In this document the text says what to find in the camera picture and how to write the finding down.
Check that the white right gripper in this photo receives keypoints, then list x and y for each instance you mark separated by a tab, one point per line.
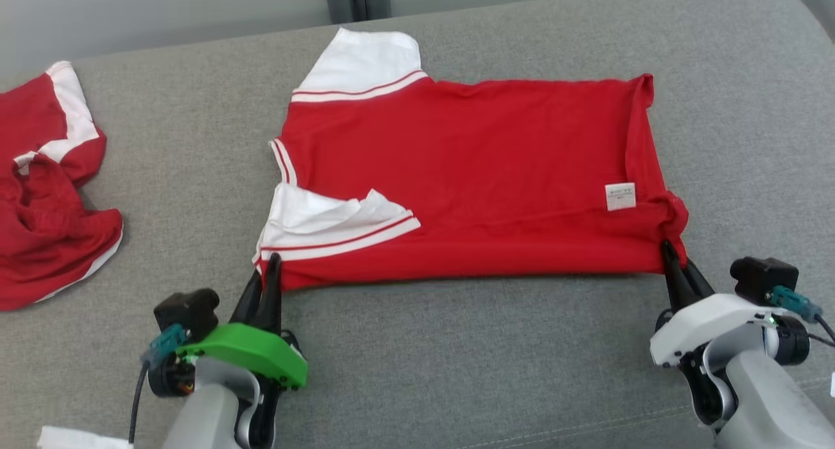
704	325

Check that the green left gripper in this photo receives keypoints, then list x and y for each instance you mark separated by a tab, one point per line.
254	351

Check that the red shorts white stripes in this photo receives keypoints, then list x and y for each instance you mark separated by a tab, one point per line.
45	240

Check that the red T-shirt white sleeves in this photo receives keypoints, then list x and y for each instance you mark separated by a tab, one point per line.
489	175

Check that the white tape strip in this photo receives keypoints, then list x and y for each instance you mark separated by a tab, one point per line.
78	438

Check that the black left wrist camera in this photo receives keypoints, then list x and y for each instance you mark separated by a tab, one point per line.
189	310

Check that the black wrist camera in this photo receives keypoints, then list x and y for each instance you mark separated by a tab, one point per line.
763	278
189	310

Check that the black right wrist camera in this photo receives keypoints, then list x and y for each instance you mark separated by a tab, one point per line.
763	278

